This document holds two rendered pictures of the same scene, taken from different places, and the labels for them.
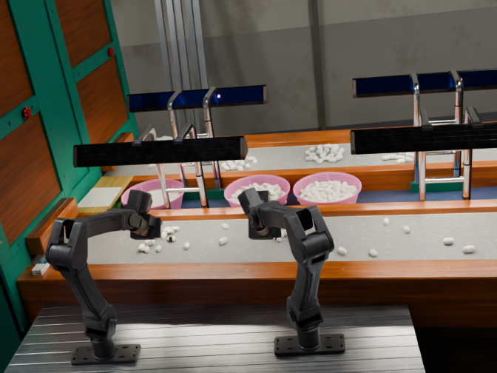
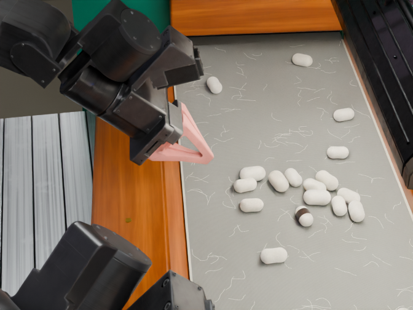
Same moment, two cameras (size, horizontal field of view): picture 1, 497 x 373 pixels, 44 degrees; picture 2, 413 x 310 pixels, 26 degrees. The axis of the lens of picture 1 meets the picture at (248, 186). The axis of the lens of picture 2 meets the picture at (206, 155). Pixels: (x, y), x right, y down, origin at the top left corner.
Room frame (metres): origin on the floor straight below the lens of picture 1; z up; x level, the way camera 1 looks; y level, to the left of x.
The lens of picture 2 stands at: (1.55, -0.50, 1.51)
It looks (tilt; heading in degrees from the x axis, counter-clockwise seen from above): 37 degrees down; 73
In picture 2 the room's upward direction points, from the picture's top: straight up
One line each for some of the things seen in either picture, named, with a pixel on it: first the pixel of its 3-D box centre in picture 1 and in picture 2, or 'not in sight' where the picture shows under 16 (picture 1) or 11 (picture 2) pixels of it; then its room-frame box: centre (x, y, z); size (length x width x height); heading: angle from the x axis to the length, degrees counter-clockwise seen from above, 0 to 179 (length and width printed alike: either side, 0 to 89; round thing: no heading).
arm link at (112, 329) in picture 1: (99, 325); not in sight; (1.45, 0.48, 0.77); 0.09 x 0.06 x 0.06; 63
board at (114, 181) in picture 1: (103, 194); not in sight; (2.34, 0.61, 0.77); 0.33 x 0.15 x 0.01; 167
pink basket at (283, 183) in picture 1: (258, 199); not in sight; (2.20, -0.03, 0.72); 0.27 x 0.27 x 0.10
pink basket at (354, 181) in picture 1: (328, 197); not in sight; (2.14, -0.30, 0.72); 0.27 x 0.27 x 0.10
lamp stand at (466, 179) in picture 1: (447, 175); not in sight; (1.85, -0.68, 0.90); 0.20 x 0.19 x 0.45; 77
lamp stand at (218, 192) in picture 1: (199, 143); not in sight; (2.45, 0.18, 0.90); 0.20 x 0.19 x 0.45; 77
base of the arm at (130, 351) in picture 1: (103, 345); not in sight; (1.44, 0.48, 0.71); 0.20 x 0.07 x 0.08; 83
